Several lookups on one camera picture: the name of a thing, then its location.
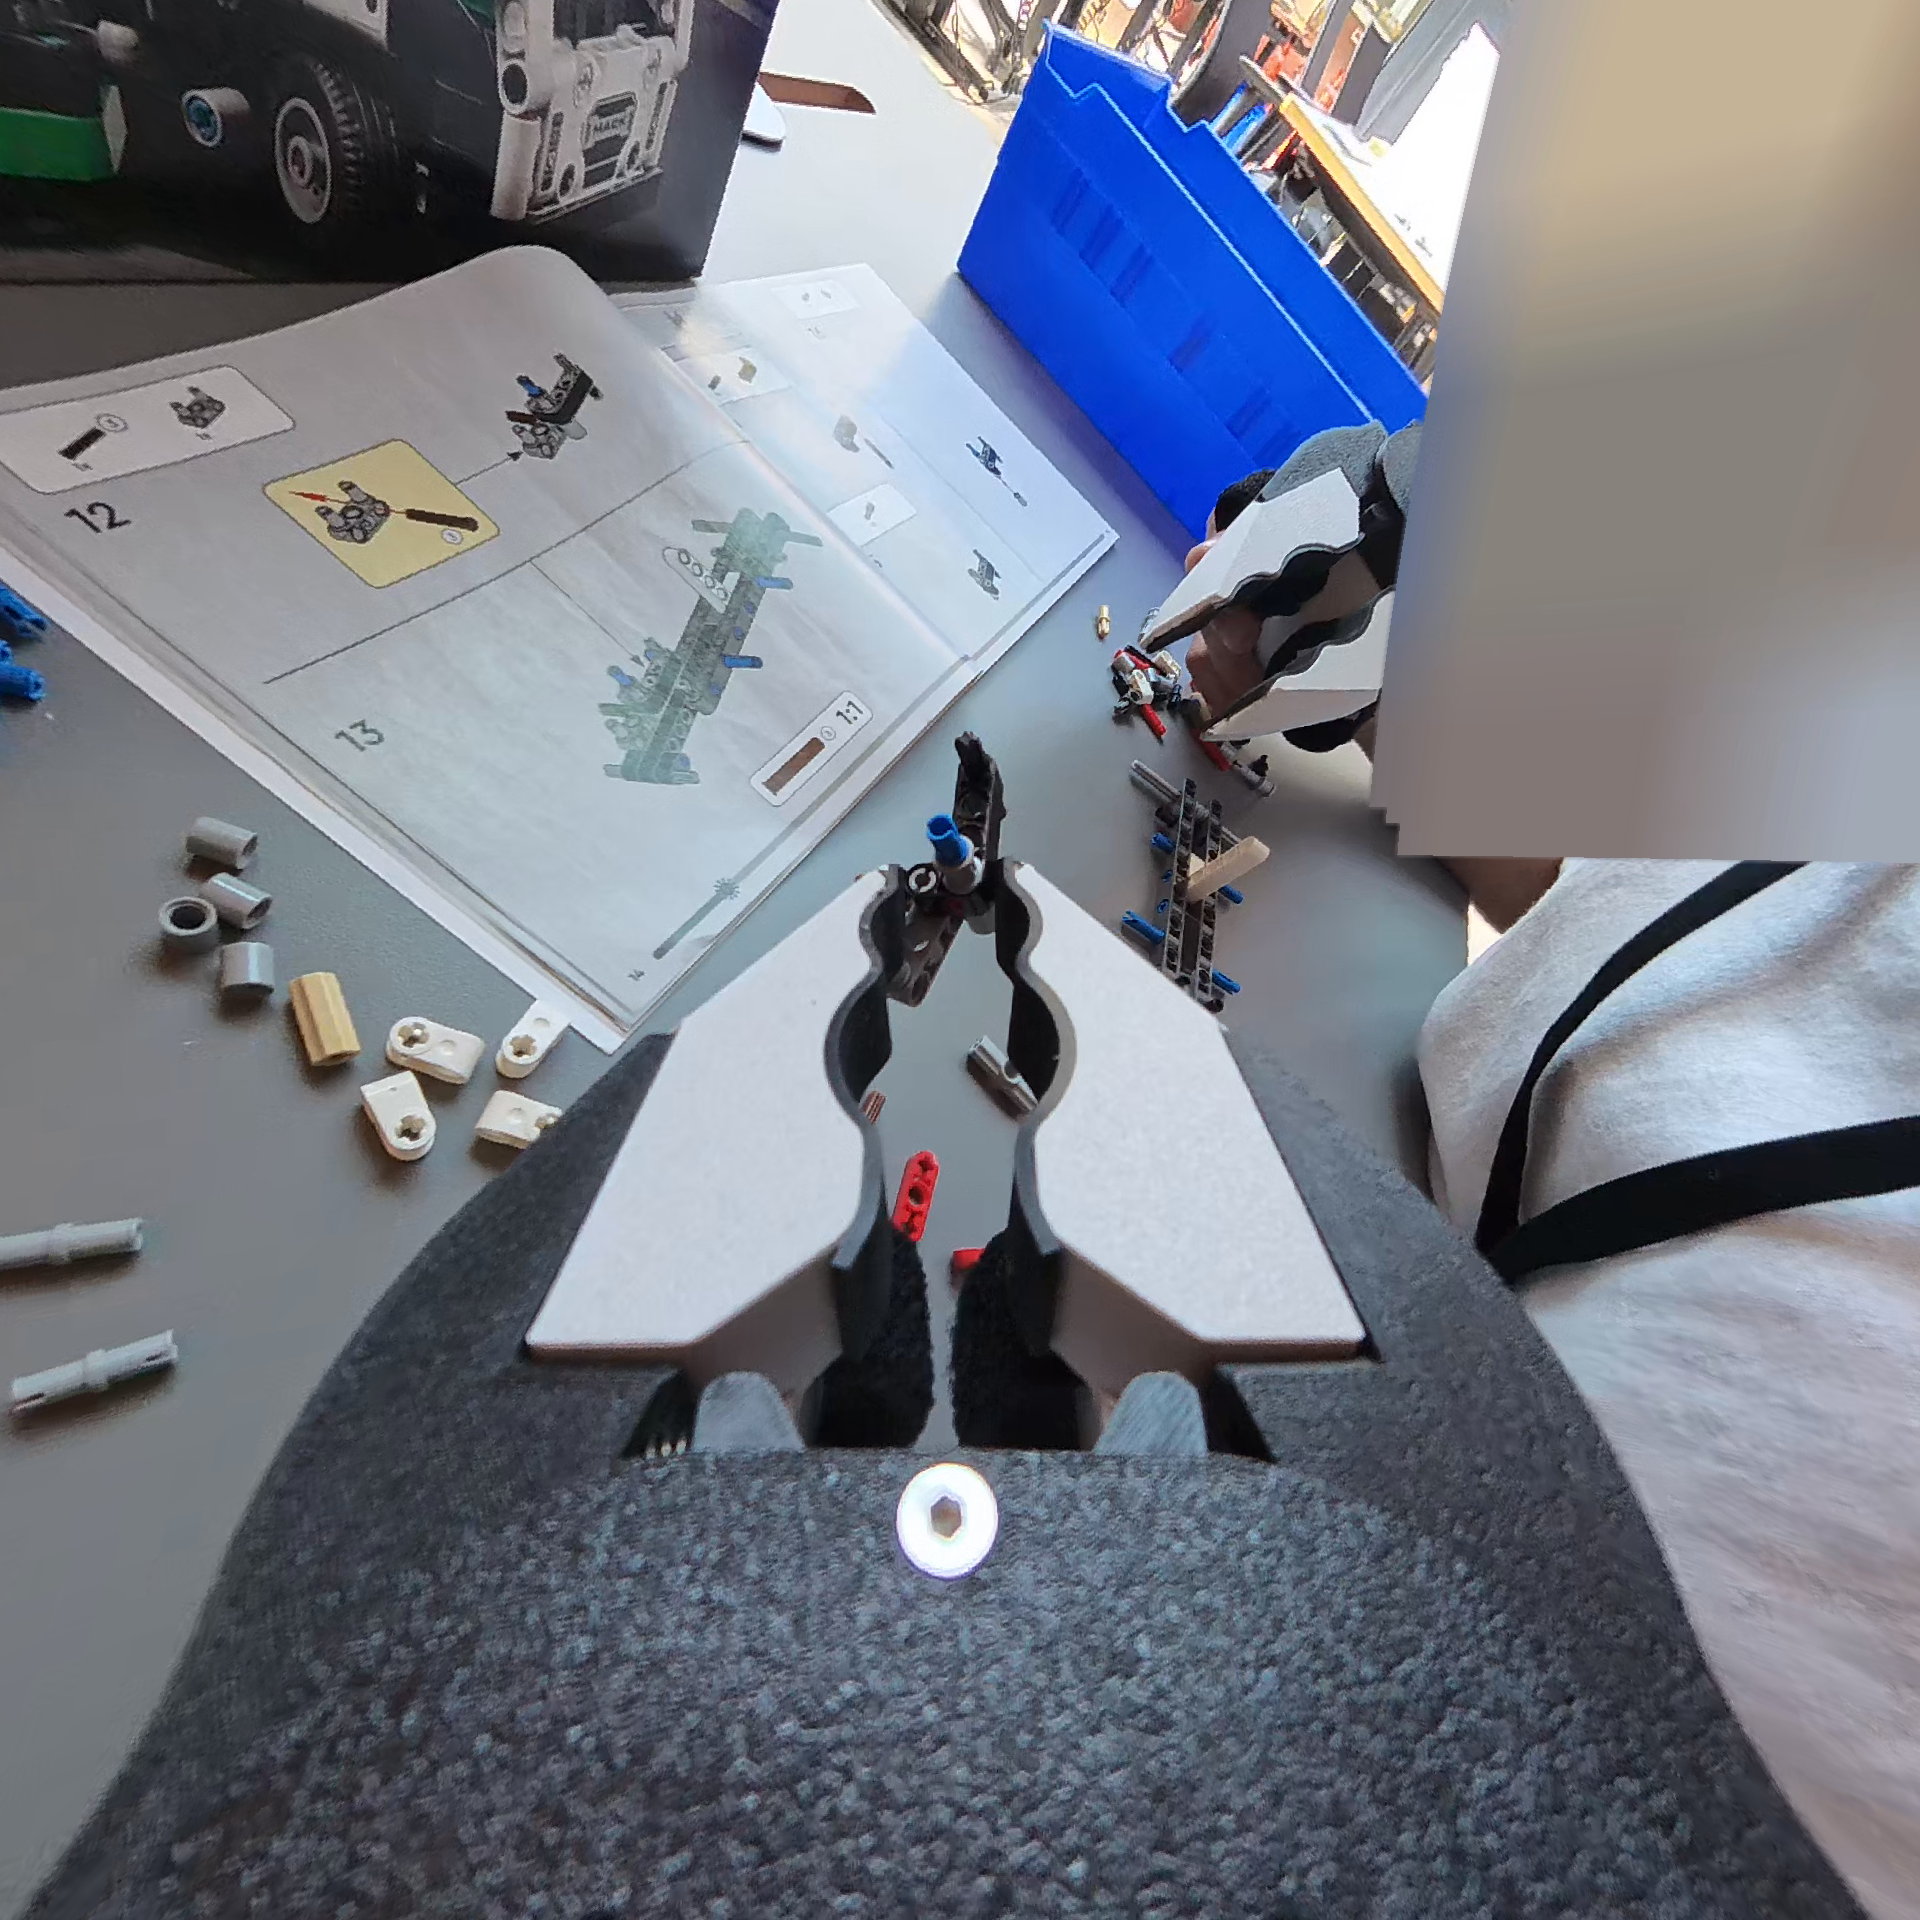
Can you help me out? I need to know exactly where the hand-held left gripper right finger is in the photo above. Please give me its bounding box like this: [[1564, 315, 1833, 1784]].
[[984, 859, 1373, 1453]]

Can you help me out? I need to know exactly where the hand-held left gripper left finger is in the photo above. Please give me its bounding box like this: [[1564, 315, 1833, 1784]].
[[525, 864, 931, 1450]]

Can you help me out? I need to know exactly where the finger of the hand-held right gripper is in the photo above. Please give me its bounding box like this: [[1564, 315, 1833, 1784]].
[[1136, 465, 1398, 652], [1198, 587, 1398, 749]]

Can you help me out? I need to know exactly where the long lego frame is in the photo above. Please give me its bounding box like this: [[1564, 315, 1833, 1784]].
[[1125, 781, 1273, 1009]]

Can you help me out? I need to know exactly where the small black lego assembly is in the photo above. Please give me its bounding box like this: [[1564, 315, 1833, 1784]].
[[879, 731, 1011, 1002]]

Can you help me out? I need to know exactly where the red and black lego cluster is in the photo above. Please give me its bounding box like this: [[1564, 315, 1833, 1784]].
[[1110, 647, 1203, 743]]

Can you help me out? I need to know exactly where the lego instruction booklet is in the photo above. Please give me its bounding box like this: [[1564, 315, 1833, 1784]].
[[0, 244, 1121, 1052]]

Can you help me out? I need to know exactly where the light grey lego axle pin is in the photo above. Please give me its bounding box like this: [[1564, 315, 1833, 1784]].
[[8, 1330, 179, 1416], [0, 1219, 149, 1277]]

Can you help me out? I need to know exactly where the lego set box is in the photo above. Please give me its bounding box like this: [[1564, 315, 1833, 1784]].
[[0, 0, 782, 282]]

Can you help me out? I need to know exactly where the wooden table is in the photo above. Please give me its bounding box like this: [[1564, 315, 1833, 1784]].
[[1273, 92, 1463, 324]]

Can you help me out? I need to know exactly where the blue storage bin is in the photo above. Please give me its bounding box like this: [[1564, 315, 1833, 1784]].
[[957, 23, 1430, 542]]

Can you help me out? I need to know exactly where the person's white shirt torso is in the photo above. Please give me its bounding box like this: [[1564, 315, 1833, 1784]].
[[1419, 859, 1920, 1920]]

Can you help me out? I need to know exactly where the black shoulder strap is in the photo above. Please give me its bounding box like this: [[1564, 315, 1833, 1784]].
[[1473, 864, 1920, 1283]]

